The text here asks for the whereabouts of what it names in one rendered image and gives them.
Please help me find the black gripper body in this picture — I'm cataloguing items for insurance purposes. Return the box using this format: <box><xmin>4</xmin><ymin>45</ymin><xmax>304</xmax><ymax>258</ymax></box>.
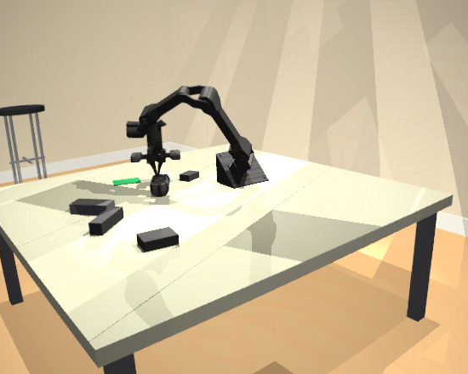
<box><xmin>131</xmin><ymin>138</ymin><xmax>180</xmax><ymax>162</ymax></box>

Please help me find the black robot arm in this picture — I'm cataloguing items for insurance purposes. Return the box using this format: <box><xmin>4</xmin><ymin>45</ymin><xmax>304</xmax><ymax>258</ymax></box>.
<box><xmin>126</xmin><ymin>85</ymin><xmax>254</xmax><ymax>178</ymax></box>

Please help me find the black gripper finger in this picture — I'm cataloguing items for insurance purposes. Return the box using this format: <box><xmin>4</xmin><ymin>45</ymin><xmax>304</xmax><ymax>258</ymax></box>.
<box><xmin>157</xmin><ymin>159</ymin><xmax>166</xmax><ymax>177</ymax></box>
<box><xmin>146</xmin><ymin>161</ymin><xmax>157</xmax><ymax>177</ymax></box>

